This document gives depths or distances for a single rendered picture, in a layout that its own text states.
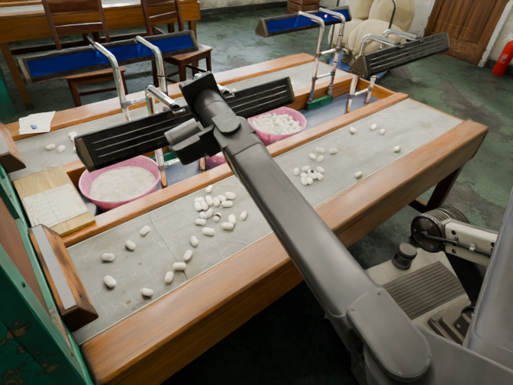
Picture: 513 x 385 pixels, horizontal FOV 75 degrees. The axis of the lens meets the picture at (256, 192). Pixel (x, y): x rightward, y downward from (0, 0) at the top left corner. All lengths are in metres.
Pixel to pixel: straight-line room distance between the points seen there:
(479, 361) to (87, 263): 0.91
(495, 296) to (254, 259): 0.67
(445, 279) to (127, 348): 1.11
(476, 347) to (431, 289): 1.08
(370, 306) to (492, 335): 0.09
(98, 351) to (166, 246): 0.32
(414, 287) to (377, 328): 1.09
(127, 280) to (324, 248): 0.68
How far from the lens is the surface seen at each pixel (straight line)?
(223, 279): 0.89
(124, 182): 1.28
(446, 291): 1.43
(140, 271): 0.97
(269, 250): 0.96
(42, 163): 1.47
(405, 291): 1.36
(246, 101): 0.96
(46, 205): 1.20
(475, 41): 5.68
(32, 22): 3.51
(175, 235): 1.04
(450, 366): 0.32
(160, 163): 1.12
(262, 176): 0.45
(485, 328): 0.35
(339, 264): 0.36
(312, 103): 1.88
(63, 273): 0.88
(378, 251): 2.11
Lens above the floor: 1.50
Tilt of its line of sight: 40 degrees down
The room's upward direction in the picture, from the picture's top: 4 degrees clockwise
